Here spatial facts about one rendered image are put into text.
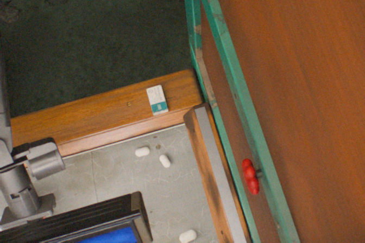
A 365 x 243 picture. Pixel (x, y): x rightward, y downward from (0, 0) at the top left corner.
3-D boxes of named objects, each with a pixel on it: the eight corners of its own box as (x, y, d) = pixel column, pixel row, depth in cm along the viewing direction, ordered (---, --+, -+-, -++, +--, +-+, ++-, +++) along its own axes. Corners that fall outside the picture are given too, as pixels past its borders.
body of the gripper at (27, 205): (54, 218, 96) (39, 187, 93) (2, 233, 96) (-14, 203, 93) (56, 199, 102) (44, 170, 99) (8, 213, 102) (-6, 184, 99)
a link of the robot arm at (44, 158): (-17, 129, 96) (-19, 143, 88) (42, 108, 98) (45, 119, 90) (7, 181, 100) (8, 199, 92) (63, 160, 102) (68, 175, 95)
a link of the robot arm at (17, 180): (-11, 160, 95) (-11, 173, 90) (24, 146, 97) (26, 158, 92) (3, 189, 98) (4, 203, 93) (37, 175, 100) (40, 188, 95)
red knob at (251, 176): (237, 164, 60) (239, 158, 56) (254, 159, 60) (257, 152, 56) (248, 198, 59) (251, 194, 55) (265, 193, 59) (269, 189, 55)
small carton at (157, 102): (146, 91, 112) (145, 88, 110) (161, 87, 112) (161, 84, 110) (153, 115, 110) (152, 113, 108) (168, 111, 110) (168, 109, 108)
